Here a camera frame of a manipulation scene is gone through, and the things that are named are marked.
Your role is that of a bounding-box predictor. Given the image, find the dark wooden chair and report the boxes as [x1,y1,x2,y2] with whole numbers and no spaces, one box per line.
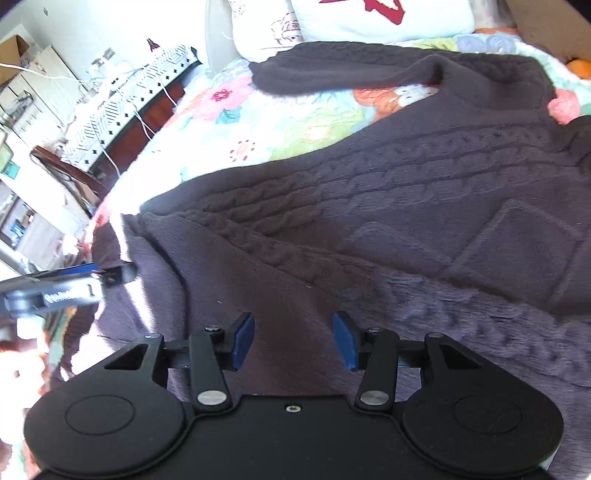
[30,145,110,217]

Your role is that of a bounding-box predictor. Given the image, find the white cabinet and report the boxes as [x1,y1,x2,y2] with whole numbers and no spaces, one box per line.
[0,46,80,153]

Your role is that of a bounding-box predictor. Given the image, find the floral quilt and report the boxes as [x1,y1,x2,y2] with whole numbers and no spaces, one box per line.
[88,28,591,232]

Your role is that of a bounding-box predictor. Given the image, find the dark purple cable-knit sweater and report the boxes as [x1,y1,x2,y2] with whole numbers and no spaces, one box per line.
[51,41,591,480]

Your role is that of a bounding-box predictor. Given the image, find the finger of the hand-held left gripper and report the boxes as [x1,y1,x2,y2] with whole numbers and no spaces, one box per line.
[92,261,138,289]

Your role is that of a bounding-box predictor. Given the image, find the desk with patterned cloth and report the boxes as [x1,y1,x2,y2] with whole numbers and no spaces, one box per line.
[60,44,202,172]

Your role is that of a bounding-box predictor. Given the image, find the brown pillow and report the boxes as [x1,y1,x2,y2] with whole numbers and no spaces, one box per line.
[505,0,591,65]

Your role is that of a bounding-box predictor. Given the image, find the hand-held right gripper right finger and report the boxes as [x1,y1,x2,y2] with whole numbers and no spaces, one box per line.
[332,311,485,412]

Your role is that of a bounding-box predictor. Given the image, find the cardboard box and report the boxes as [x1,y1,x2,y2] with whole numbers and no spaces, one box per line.
[0,34,29,88]

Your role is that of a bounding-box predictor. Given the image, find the white embroidered pillow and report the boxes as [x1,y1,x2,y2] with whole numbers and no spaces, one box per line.
[228,0,306,64]

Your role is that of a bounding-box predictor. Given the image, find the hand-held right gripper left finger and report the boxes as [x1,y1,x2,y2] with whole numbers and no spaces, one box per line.
[104,312,256,415]

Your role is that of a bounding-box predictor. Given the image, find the white pillow with red print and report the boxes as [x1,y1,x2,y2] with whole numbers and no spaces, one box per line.
[288,0,476,45]

